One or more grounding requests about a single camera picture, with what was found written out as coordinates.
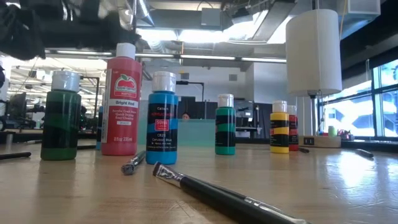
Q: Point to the small teal green paint bottle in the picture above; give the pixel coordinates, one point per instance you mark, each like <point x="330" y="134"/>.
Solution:
<point x="225" y="130"/>

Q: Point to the large bright red paint bottle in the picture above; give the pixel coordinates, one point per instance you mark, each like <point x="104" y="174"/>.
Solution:
<point x="121" y="109"/>

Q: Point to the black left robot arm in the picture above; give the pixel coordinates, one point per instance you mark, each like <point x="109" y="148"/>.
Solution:
<point x="21" y="34"/>

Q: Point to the cerulean blue paint bottle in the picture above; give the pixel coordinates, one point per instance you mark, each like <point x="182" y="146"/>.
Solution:
<point x="161" y="124"/>

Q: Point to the small yellow paint bottle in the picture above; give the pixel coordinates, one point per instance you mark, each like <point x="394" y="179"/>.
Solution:
<point x="279" y="130"/>

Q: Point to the small red paint bottle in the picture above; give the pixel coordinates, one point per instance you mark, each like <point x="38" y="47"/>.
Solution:
<point x="293" y="130"/>

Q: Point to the sap green paint bottle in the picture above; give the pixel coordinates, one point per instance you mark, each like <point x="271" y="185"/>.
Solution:
<point x="60" y="124"/>

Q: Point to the black office partition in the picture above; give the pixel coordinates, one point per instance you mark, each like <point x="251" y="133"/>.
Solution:
<point x="199" y="109"/>

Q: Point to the person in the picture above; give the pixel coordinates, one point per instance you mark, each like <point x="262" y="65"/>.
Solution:
<point x="186" y="116"/>

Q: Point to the teal translucent plastic bin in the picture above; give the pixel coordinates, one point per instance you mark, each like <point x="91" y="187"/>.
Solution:
<point x="196" y="133"/>

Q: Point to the black monitor screen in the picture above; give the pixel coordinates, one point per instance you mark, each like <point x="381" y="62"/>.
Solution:
<point x="244" y="109"/>

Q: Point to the long ceiling light bar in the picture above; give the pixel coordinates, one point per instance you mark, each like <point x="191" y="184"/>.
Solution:
<point x="192" y="57"/>

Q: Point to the grey ceiling box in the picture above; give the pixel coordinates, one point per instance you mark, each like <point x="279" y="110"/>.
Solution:
<point x="211" y="16"/>

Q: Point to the white shade table lamp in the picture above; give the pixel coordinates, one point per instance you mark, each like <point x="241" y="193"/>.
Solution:
<point x="312" y="53"/>

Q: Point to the small green container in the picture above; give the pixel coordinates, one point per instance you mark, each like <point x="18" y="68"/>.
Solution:
<point x="332" y="130"/>

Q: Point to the small pink object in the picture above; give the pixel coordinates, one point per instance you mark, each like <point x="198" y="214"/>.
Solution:
<point x="344" y="134"/>

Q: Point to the black computer monitor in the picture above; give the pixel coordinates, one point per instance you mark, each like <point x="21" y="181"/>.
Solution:
<point x="17" y="107"/>

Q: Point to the window with black frame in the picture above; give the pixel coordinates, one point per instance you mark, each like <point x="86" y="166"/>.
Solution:
<point x="348" y="118"/>

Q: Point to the black aluminium table frame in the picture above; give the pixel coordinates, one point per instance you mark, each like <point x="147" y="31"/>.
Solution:
<point x="382" y="146"/>

